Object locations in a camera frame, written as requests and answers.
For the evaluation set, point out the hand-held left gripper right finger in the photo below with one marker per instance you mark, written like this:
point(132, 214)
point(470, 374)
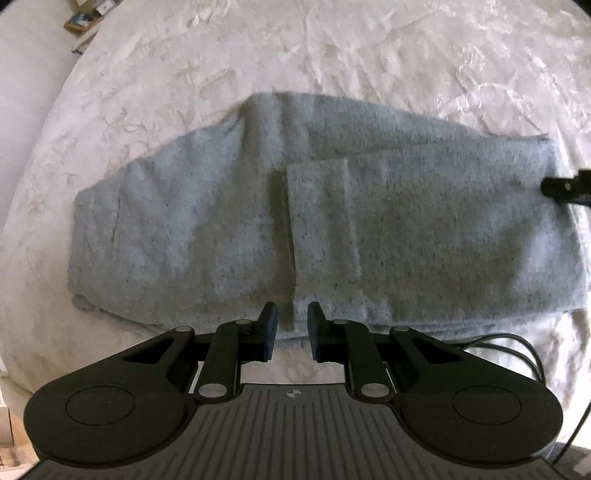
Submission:
point(316, 330)

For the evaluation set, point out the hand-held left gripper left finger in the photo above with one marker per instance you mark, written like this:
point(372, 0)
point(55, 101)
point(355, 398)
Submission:
point(269, 330)

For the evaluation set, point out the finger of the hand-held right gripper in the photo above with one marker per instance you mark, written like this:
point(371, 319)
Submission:
point(565, 187)

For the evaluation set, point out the grey-blue pants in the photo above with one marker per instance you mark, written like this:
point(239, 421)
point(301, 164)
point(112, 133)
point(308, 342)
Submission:
point(184, 230)

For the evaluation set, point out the white bedspread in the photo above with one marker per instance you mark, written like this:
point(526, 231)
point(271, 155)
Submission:
point(323, 46)

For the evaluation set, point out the wooden picture frame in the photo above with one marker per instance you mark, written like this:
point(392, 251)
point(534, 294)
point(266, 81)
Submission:
point(82, 22)

